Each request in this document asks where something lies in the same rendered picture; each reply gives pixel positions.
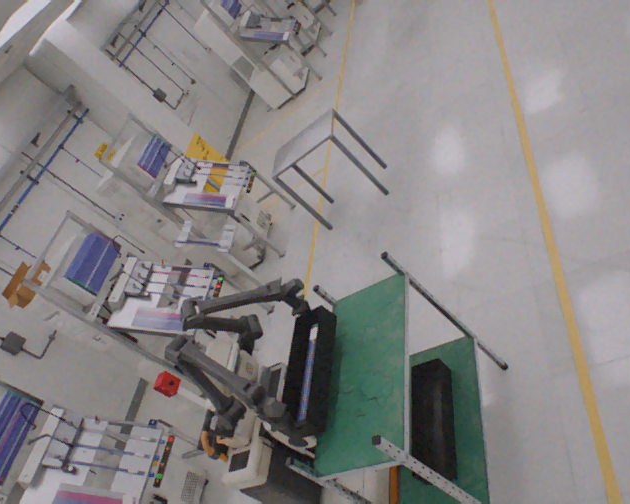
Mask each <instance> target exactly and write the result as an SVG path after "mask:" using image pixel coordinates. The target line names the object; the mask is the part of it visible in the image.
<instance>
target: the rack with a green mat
mask: <svg viewBox="0 0 630 504"><path fill-rule="evenodd" d="M381 259H382V260H383V261H384V262H386V263H387V264H388V265H389V266H390V267H391V268H392V269H393V270H394V271H395V272H396V273H397V274H394V275H392V276H390V277H388V278H386V279H383V280H381V281H379V282H377V283H375V284H372V285H370V286H368V287H366V288H363V289H361V290H359V291H357V292H355V293H352V294H350V295H348V296H346V297H344V298H341V299H339V300H336V299H335V298H334V297H333V296H331V295H330V294H329V293H328V292H326V291H325V290H324V289H323V288H321V287H320V286H319V285H318V284H317V285H315V286H313V291H314V292H315V293H316V294H317V295H319V296H320V297H321V298H322V299H324V300H325V301H326V302H327V303H329V304H330V305H331V306H332V313H333V314H334V315H336V316H337V323H336V333H335V342H334V352H333V361H332V371H331V380H330V390H329V399H328V409H327V418H326V427H325V432H322V433H319V434H317V440H316V448H315V456H314V464H313V469H312V468H310V467H309V466H307V465H305V464H303V463H302V462H300V461H298V460H296V459H294V458H293V457H289V458H286V464H285V465H286V466H287V467H289V468H291V469H293V470H295V471H296V472H298V473H300V474H302V475H304V476H306V477H307V478H309V479H311V480H313V481H314V482H316V483H318V484H320V485H322V486H324V487H326V488H327V489H329V490H331V491H333V492H335V493H336V494H338V495H340V496H342V497H344V498H346V499H347V500H349V501H351V502H353V503H355V504H374V503H373V502H371V501H369V500H367V499H365V498H364V497H362V496H360V495H358V494H357V493H355V492H353V491H351V490H349V489H348V488H346V487H344V486H342V485H341V484H339V483H337V482H335V481H333V480H332V479H334V478H339V477H344V476H348V475H353V474H358V473H362V472H367V471H372V470H377V469H381V468H386V467H391V466H396V465H400V464H401V504H494V502H493V492H492V483H491V473H490V463H489V453H488V444H487V434H486V424H485V414H484V405H483V395H482V385H481V375H480V366H479V356H478V348H479V349H481V350H482V351H483V352H484V353H485V354H486V355H487V356H488V357H489V358H490V359H491V360H493V361H494V362H495V363H496V364H497V365H498V366H499V367H500V368H501V369H502V370H507V369H508V364H507V363H505V362H504V361H503V360H502V359H501V358H500V357H499V356H498V355H497V354H496V353H495V352H494V351H493V350H491V349H490V348H489V347H488V346H487V345H486V344H485V343H484V342H483V341H482V340H481V339H480V338H479V337H478V336H476V335H475V334H474V333H473V332H472V331H471V330H470V329H469V328H468V327H467V326H466V325H465V324H464V323H462V322H461V321H460V320H459V319H458V318H457V317H456V316H455V315H454V314H453V313H452V312H451V311H450V310H449V309H447V308H446V307H445V306H444V305H443V304H442V303H441V302H440V301H439V300H438V299H437V298H436V297H435V296H434V295H432V294H431V293H430V292H429V291H428V290H427V289H426V288H425V287H424V286H423V285H422V284H421V283H420V282H419V281H417V280H416V279H415V278H414V277H413V276H412V275H411V274H410V273H409V272H408V271H407V270H406V269H405V268H404V267H402V266H401V265H400V264H399V263H398V262H397V261H396V260H395V259H394V258H393V257H392V256H391V255H390V254H389V253H387V252H386V251H385V252H383V253H381ZM409 284H410V285H411V286H412V287H413V288H414V289H415V290H416V291H417V292H418V293H419V294H421V295H422V296H423V297H424V298H425V299H426V300H427V301H428V302H429V303H430V304H431V305H433V306H434V307H435V308H436V309H437V310H438V311H439V312H440V313H441V314H442V315H443V316H445V317H446V318H447V319H448V320H449V321H450V322H451V323H452V324H453V325H454V326H455V327H457V328H458V329H459V330H460V331H461V332H462V333H463V334H464V335H465V336H463V337H460V338H457V339H455V340H452V341H449V342H446V343H443V344H440V345H437V346H434V347H431V348H428V349H426V350H423V351H420V352H417V353H414V354H411V355H409ZM436 358H440V359H441V361H442V362H443V363H445V364H446V365H447V366H448V367H449V368H450V369H451V380H452V398H453V409H454V410H453V414H454V429H455V447H456V462H457V474H458V475H457V480H454V481H450V482H449V481H448V480H446V479H445V478H443V477H442V476H440V475H439V474H437V473H436V472H434V471H433V470H431V469H430V468H428V467H427V466H425V465H424V464H422V463H421V462H419V461H418V460H416V459H415V458H413V457H412V456H411V367H412V366H414V365H418V364H421V363H424V362H427V361H430V360H433V359H436ZM411 470H413V471H414V472H416V473H417V474H419V475H420V476H422V477H423V478H425V479H427V480H428V481H430V482H431V483H433V484H434V485H432V484H431V485H426V484H424V483H422V482H421V481H419V480H417V479H414V478H413V477H412V476H411Z"/></svg>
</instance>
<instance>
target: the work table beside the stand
mask: <svg viewBox="0 0 630 504"><path fill-rule="evenodd" d="M334 118H335V119H336V120H337V121H338V122H339V123H340V124H341V125H342V126H343V127H344V128H345V129H346V130H347V131H348V132H349V134H350V135H351V136H352V137H353V138H354V139H355V140H356V141H357V142H358V143H359V144H360V145H361V146H362V147H363V148H364V149H365V150H366V151H367V152H368V153H369V154H370V156H371V157H372V158H373V159H374V160H375V161H376V162H377V163H378V164H379V165H380V166H381V167H382V168H383V169H386V168H387V164H386V163H385V162H384V161H383V160H382V159H381V158H380V157H379V156H378V155H377V154H376V153H375V152H374V151H373V150H372V149H371V148H370V146H369V145H368V144H367V143H366V142H365V141H364V140H363V139H362V138H361V137H360V136H359V135H358V134H357V133H356V132H355V131H354V130H353V128H352V127H351V126H350V125H349V124H348V123H347V122H346V121H345V120H344V119H343V118H342V117H341V116H340V115H339V114H338V113H337V112H336V110H334V108H333V107H332V108H331V109H329V110H328V111H327V112H326V113H324V114H323V115H322V116H320V117H319V118H318V119H316V120H315V121H314V122H313V123H311V124H310V125H309V126H307V127H306V128H305V129H303V130H302V131H301V132H300V133H298V134H297V135H296V136H294V137H293V138H292V139H291V140H289V141H288V142H287V143H285V144H284V145H283V146H281V147H280V148H279V149H278V150H276V155H275V160H274V165H273V170H272V175H271V179H272V180H273V181H274V182H275V183H276V184H278V185H279V186H280V187H281V188H282V189H283V190H284V191H285V192H287V193H288V194H289V195H290V196H291V197H292V198H293V199H294V200H296V201H297V202H298V203H299V204H300V205H301V206H302V207H303V208H305V209H306V210H307V211H308V212H309V213H310V214H311V215H312V216H313V217H315V218H316V219H317V220H318V221H319V222H320V223H321V224H322V225H324V226H325V227H326V228H327V229H328V230H329V231H331V230H332V229H333V226H332V225H331V224H330V223H329V222H328V221H326V220H325V219H324V218H323V217H322V216H321V215H320V214H319V213H318V212H316V211H315V210H314V209H313V208H312V207H311V206H310V205H309V204H308V203H306V202H305V201H304V200H303V199H302V198H301V197H300V196H299V195H298V194H296V193H295V192H294V191H293V190H292V189H291V188H290V187H289V186H288V185H286V184H285V183H284V182H283V181H282V180H281V179H280V178H279V176H280V175H281V174H283V173H284V172H285V171H287V170H288V169H290V168H291V167H292V168H293V169H294V170H295V171H296V172H297V173H298V174H299V175H300V176H301V177H303V178H304V179H305V180H306V181H307V182H308V183H309V184H310V185H311V186H312V187H313V188H314V189H315V190H317V191H318V192H319V193H320V194H321V195H322V196H323V197H324V198H325V199H326V200H327V201H328V202H329V203H331V204H332V203H334V199H333V198H332V197H331V196H330V195H329V194H328V193H326V192H325V191H324V190H323V189H322V188H321V187H320V186H319V185H318V184H317V183H316V182H315V181H314V180H313V179H312V178H310V177H309V176H308V175H307V174H306V173H305V172H304V171H303V170H302V169H301V168H300V167H299V166H298V165H297V164H296V163H298V162H299V161H300V160H302V159H303V158H305V157H306V156H307V155H309V154H310V153H311V152H313V151H314V150H315V149H317V148H318V147H319V146H321V145H322V144H324V143H325V142H326V141H328V140H329V139H330V140H331V141H332V142H333V143H334V144H335V145H336V146H337V147H338V148H339V149H340V151H341V152H342V153H343V154H344V155H345V156H346V157H347V158H348V159H349V160H350V161H351V162H352V163H353V164H354V165H355V166H356V167H357V168H358V169H359V170H360V171H361V172H362V173H363V174H364V175H365V176H366V177H367V178H368V179H369V180H370V181H371V182H372V183H373V184H374V185H375V186H376V187H377V188H378V189H379V190H380V191H381V192H382V193H383V194H384V195H385V196H387V195H388V194H389V191H388V190H387V189H386V188H385V187H384V186H383V185H382V184H381V183H380V182H379V181H378V180H377V179H376V178H375V176H374V175H373V174H372V173H371V172H370V171H369V170H368V169H367V168H366V167H365V166H364V165H363V164H362V163H361V162H360V161H359V160H358V159H357V158H356V157H355V156H354V155H353V154H352V153H351V152H350V151H349V150H348V149H347V148H346V147H345V146H344V145H343V144H342V143H341V142H340V141H339V140H338V139H337V138H336V137H335V136H334V135H333V127H334Z"/></svg>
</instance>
